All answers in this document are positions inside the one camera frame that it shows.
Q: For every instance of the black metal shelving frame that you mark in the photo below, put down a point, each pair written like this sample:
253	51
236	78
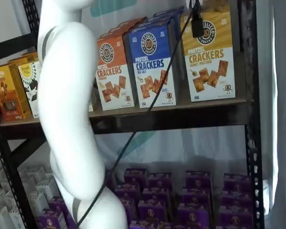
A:
169	121

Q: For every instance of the blue white pretzel crackers box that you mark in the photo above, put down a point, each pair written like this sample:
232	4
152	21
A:
147	59
169	12
159	21

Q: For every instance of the Simple Mills Sweet Thins box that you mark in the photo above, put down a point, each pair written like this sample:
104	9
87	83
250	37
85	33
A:
29	90

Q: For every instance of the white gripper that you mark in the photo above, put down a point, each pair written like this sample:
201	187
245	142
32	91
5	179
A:
189	2

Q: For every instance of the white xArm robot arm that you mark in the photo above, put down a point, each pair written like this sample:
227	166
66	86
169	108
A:
66	95

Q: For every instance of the white backdrop sheet teal print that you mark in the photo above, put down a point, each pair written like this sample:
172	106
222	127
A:
193	143

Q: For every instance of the wooden shelf board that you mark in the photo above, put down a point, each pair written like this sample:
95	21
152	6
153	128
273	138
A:
181	107

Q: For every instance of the yellow white pretzel crackers box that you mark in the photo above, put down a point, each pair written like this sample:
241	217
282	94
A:
217	6
209	76

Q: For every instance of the grey fabric curtain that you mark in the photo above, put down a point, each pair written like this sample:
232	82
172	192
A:
283	95

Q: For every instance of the purple Annie's box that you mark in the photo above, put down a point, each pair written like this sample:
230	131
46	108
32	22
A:
236	182
132	210
197	179
112	177
234	217
195	198
152	211
159	181
129	192
58	204
50	220
236	199
156	195
135	176
193	215
150	224

